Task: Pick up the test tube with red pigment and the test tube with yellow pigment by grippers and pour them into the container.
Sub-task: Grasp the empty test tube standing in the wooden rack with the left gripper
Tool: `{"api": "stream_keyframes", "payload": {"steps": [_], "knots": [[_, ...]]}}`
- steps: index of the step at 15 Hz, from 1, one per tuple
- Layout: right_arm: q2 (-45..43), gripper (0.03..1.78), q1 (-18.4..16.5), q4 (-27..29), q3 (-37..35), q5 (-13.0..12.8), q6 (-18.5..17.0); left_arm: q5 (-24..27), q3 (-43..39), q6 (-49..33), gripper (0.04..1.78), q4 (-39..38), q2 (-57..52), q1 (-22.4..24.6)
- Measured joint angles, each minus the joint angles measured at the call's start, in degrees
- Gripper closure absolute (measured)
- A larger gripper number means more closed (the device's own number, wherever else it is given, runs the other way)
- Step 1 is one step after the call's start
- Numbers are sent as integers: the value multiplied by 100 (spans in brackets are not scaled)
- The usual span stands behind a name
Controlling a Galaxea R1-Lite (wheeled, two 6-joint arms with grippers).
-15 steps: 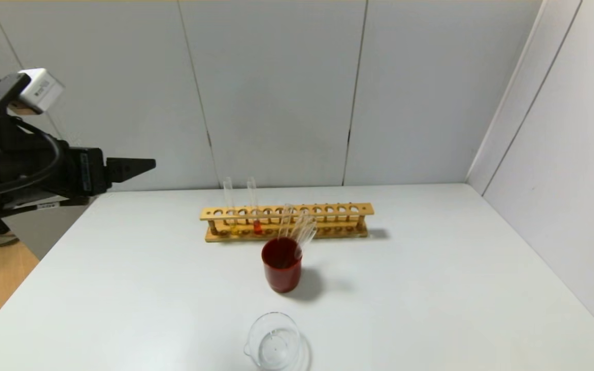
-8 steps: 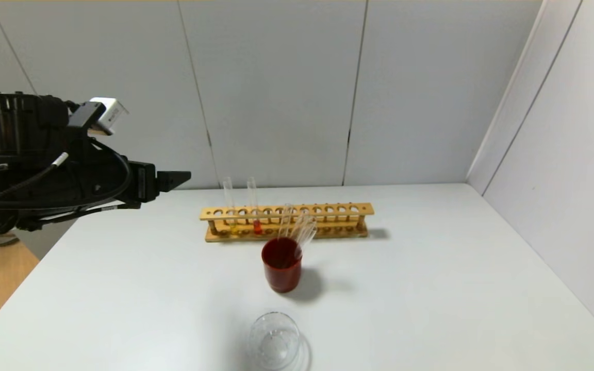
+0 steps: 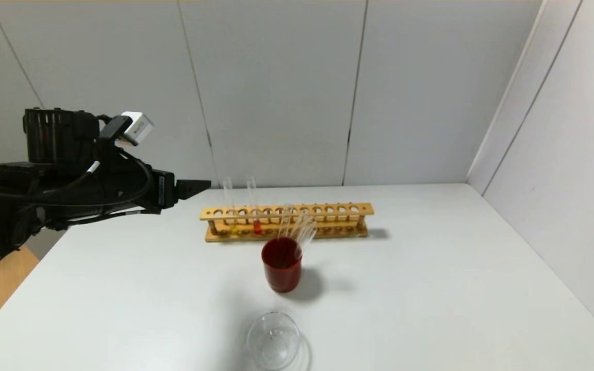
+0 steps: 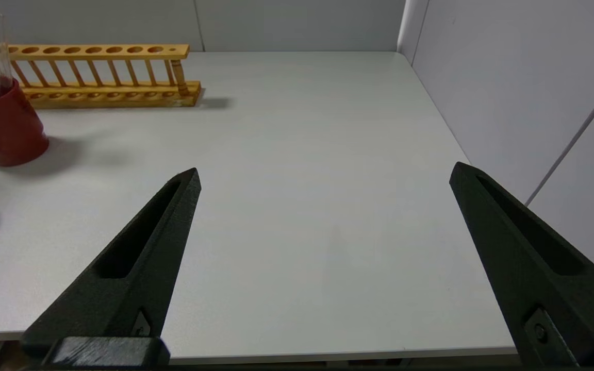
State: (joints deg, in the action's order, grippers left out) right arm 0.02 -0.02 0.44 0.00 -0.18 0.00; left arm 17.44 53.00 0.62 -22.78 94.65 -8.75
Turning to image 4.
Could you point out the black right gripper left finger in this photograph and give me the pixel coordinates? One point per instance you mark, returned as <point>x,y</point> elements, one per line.
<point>142,299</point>

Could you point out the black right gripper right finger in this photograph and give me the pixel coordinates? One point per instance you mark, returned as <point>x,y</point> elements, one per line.
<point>524,299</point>

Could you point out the wooden test tube rack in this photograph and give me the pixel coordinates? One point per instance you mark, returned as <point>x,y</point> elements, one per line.
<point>101,50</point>

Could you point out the red plastic cup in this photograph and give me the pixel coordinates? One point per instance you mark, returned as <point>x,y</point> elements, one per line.
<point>8,129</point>

